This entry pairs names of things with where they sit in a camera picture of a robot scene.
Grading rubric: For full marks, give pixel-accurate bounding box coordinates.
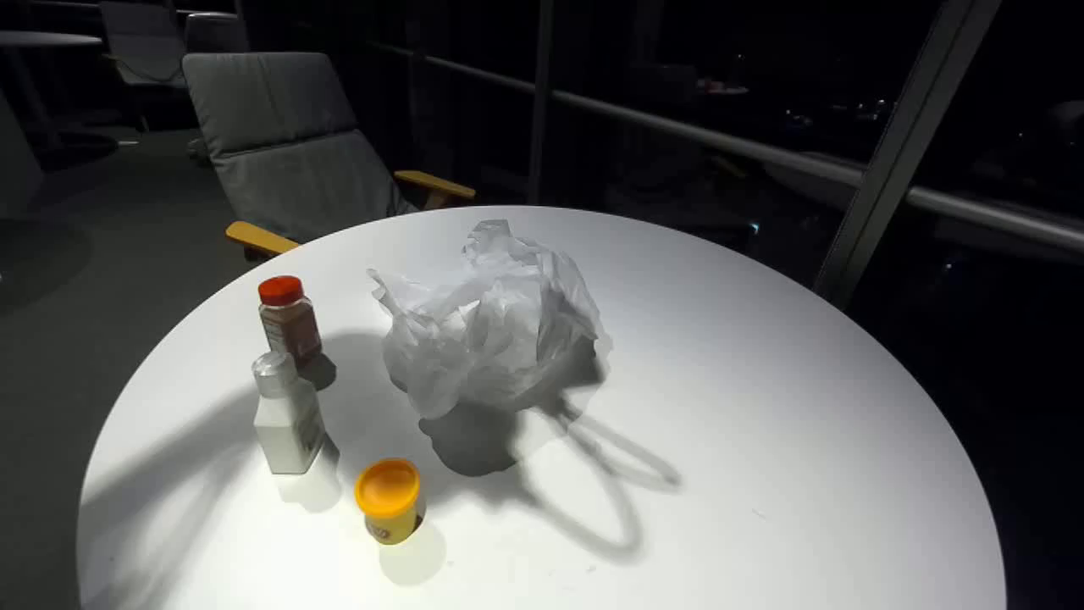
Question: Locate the white plastic bag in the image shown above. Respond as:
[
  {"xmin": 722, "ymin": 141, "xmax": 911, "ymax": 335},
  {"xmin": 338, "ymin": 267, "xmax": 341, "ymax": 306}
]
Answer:
[{"xmin": 365, "ymin": 216, "xmax": 613, "ymax": 422}]

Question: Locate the small yellow lidded container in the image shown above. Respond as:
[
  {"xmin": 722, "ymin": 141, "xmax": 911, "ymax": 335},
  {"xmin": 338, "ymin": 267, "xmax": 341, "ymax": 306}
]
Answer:
[{"xmin": 353, "ymin": 457, "xmax": 431, "ymax": 550}]

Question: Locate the grey metal railing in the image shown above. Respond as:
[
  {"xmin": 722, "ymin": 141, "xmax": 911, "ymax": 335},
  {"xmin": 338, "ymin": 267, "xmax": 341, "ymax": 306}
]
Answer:
[{"xmin": 377, "ymin": 39, "xmax": 1084, "ymax": 258}]

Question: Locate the grey cushioned wooden armchair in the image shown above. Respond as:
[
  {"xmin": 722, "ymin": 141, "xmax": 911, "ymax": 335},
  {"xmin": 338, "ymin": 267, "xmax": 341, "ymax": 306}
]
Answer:
[{"xmin": 178, "ymin": 47, "xmax": 477, "ymax": 259}]

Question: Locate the round dark side table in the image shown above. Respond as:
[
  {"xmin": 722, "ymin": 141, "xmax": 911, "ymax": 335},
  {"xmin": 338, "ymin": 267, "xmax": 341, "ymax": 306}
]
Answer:
[{"xmin": 0, "ymin": 27, "xmax": 103, "ymax": 145}]

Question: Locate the dark thin window post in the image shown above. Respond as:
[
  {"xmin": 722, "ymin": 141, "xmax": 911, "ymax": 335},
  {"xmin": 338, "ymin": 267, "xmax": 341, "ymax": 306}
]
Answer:
[{"xmin": 525, "ymin": 0, "xmax": 558, "ymax": 206}]

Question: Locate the light grey window post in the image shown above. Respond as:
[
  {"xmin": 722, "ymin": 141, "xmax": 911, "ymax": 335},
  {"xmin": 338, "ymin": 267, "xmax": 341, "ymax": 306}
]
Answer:
[{"xmin": 809, "ymin": 0, "xmax": 1006, "ymax": 307}]

